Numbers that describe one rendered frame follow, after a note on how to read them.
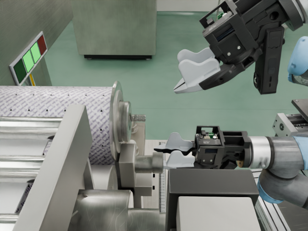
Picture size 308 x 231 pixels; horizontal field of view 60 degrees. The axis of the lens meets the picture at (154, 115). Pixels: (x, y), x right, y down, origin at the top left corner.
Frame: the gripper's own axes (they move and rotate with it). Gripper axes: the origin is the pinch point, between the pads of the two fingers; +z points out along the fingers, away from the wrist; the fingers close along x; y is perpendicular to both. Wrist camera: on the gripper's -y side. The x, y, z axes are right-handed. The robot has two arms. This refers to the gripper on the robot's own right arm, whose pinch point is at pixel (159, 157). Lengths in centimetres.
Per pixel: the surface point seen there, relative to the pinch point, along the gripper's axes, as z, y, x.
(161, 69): -3, -109, -242
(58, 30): 41, 7, -62
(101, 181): 8.9, 14.5, 18.4
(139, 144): 5.5, -5.9, -10.4
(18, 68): 40.1, 10.8, -23.2
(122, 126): 6.5, 17.7, 9.2
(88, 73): 82, -109, -232
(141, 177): 3.6, 4.8, 9.8
